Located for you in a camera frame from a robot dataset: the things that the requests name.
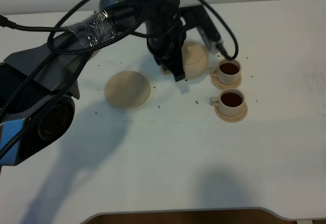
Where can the beige round teapot saucer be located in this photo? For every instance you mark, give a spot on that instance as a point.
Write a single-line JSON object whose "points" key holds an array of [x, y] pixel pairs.
{"points": [[127, 89]]}

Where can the beige teacup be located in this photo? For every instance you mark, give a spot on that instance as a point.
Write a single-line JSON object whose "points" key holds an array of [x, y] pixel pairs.
{"points": [[229, 102], [226, 71]]}

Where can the beige ceramic teapot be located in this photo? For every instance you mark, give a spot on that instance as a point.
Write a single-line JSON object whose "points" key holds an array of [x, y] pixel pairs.
{"points": [[195, 59]]}

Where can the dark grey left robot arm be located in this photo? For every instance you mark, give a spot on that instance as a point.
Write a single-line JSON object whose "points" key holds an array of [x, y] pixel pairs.
{"points": [[39, 85]]}

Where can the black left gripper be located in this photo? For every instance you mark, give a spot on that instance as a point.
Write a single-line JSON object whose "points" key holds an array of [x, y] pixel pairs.
{"points": [[164, 37]]}

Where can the beige cup saucer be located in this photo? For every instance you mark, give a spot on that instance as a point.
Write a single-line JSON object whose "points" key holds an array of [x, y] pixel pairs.
{"points": [[232, 119], [223, 86]]}

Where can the far beige teacup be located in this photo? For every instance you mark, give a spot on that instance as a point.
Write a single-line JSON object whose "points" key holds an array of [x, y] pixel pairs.
{"points": [[226, 71]]}

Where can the near beige teacup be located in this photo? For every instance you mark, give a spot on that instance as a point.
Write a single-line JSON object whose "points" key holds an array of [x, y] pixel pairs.
{"points": [[229, 102]]}

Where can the far beige cup saucer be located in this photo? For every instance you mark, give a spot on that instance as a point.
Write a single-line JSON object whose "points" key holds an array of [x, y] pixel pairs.
{"points": [[223, 86]]}

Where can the near beige cup saucer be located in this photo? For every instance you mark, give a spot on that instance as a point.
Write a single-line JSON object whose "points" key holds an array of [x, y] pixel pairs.
{"points": [[232, 119]]}

